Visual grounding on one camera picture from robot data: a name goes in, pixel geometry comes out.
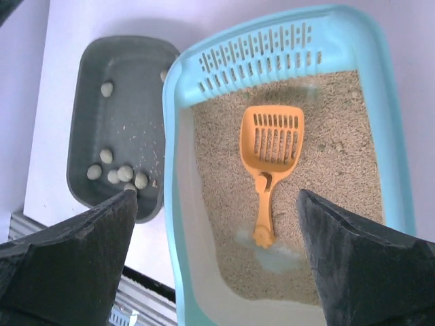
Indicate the dark grey plastic tray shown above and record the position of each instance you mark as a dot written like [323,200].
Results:
[129,122]

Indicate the orange litter scoop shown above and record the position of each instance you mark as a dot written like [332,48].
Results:
[270,143]

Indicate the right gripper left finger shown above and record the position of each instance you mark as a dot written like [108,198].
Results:
[68,274]

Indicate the blue slotted cable duct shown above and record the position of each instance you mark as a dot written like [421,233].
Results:
[120,316]

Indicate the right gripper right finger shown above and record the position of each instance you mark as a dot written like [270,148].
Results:
[365,273]

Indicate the pale green waste ball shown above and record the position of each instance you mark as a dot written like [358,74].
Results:
[163,75]

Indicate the beige cat litter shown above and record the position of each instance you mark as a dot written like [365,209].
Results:
[338,162]

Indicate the teal litter box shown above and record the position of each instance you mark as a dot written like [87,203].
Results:
[295,43]

